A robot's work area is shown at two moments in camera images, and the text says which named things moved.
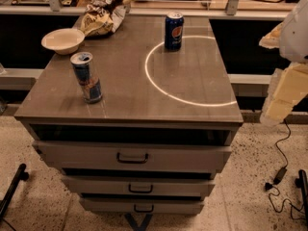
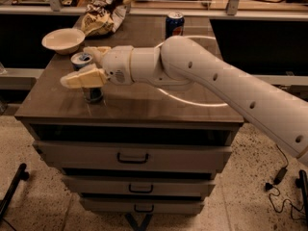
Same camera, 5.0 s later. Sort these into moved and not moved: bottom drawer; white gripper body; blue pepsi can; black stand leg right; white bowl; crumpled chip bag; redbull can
Moved: white gripper body
Not moved: black stand leg right; bottom drawer; white bowl; redbull can; crumpled chip bag; blue pepsi can
